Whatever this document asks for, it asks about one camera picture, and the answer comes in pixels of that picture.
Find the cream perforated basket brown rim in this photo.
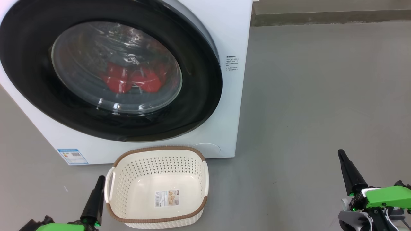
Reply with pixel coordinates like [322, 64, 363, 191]
[104, 146, 209, 229]

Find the black round glass washer door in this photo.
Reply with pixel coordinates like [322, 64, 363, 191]
[0, 0, 223, 142]

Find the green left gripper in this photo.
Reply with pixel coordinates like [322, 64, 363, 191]
[36, 175, 106, 231]

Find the blue energy label sticker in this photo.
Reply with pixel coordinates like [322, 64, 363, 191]
[57, 148, 89, 166]

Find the white front-load washing machine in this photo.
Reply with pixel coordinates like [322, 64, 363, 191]
[0, 0, 254, 166]

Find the red and white garment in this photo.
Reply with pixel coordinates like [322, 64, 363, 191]
[101, 61, 167, 94]

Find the paper product label sticker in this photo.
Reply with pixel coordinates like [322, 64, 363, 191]
[155, 189, 179, 207]

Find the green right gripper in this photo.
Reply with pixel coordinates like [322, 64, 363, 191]
[338, 149, 411, 212]

